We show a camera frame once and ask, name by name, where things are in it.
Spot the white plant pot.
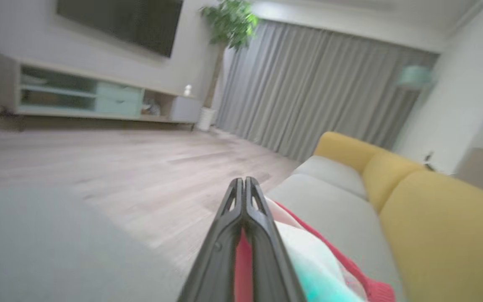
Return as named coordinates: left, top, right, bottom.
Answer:
left=197, top=107, right=217, bottom=131

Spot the yellow sofa back cushion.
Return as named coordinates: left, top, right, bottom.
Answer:
left=313, top=131, right=387, bottom=174
left=361, top=151, right=426, bottom=214
left=379, top=170, right=483, bottom=302

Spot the green leafy house plant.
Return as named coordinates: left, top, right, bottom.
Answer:
left=200, top=0, right=261, bottom=109

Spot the grey pleated curtain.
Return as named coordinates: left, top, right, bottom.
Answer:
left=216, top=19, right=439, bottom=163

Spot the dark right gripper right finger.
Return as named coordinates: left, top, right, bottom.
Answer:
left=244, top=176, right=307, bottom=302

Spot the grey floor rug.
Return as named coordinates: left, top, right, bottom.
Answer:
left=0, top=185, right=190, bottom=302

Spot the red jersey with white sleeves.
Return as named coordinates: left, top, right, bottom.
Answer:
left=234, top=197, right=396, bottom=302

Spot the black wall television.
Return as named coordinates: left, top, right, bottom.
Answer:
left=56, top=0, right=184, bottom=58

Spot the beige and teal TV cabinet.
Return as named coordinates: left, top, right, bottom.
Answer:
left=0, top=52, right=203, bottom=126

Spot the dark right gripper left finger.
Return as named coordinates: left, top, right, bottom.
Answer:
left=177, top=177, right=244, bottom=302

